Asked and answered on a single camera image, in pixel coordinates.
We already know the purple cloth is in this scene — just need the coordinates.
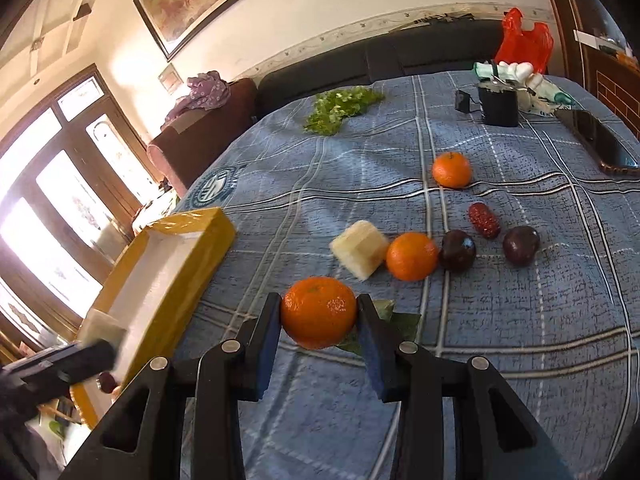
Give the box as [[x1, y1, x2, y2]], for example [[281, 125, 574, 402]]
[[161, 70, 232, 126]]

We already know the black sofa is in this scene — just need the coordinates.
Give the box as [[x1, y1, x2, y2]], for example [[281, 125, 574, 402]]
[[255, 17, 551, 121]]

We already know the orange mandarin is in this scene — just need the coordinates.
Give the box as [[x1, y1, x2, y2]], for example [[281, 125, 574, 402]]
[[280, 276, 358, 351], [385, 231, 440, 282], [432, 151, 473, 190]]

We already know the red date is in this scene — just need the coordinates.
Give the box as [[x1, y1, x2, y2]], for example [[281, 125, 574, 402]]
[[468, 202, 502, 240]]

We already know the yellow cardboard tray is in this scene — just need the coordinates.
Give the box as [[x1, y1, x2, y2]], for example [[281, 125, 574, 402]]
[[70, 207, 237, 428]]

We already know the black box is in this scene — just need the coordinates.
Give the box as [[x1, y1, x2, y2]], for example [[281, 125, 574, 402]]
[[477, 82, 521, 128]]

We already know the green leaf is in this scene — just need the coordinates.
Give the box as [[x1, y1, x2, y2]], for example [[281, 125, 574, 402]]
[[337, 300, 422, 358]]

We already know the red plastic bag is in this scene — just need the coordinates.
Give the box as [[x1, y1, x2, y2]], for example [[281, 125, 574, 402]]
[[493, 7, 555, 75]]

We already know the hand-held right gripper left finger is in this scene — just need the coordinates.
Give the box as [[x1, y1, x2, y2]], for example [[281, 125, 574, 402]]
[[60, 292, 284, 480]]

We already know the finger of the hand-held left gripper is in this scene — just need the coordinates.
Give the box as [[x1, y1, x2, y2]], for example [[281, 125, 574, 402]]
[[0, 339, 117, 405]]

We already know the wooden glass door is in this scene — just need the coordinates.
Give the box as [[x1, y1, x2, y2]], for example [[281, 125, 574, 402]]
[[0, 62, 166, 361]]

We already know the wall panel box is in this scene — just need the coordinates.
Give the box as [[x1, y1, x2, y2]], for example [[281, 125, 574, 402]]
[[158, 63, 182, 93]]

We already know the green lettuce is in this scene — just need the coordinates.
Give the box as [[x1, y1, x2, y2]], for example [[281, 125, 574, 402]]
[[302, 86, 386, 137]]

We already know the grey metal container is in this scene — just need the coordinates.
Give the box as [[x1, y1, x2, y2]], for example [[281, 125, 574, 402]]
[[90, 220, 135, 263]]

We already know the blue checked tablecloth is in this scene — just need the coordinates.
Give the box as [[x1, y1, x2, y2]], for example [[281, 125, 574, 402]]
[[65, 70, 640, 480]]

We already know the wooden cabinet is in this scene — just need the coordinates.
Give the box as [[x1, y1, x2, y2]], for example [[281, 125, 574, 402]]
[[535, 0, 640, 126]]

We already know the brown armchair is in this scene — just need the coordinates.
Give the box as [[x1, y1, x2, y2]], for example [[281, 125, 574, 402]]
[[146, 77, 258, 196]]

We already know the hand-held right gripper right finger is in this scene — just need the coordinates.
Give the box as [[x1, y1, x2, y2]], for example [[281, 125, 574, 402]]
[[356, 294, 576, 480]]

